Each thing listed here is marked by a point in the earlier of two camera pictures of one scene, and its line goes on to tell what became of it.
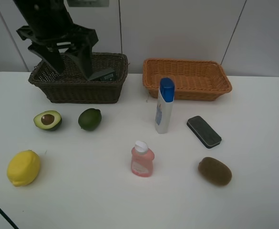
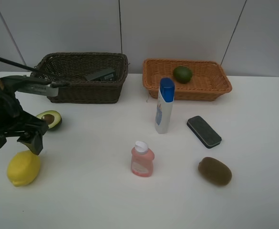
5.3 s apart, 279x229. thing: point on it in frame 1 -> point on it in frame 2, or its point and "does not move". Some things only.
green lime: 89,119 -> 182,74
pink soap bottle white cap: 142,158 does not move
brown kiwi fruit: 215,171 does not move
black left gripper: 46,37 -> 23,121
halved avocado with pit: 48,120 does not move
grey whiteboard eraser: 203,131 does not move
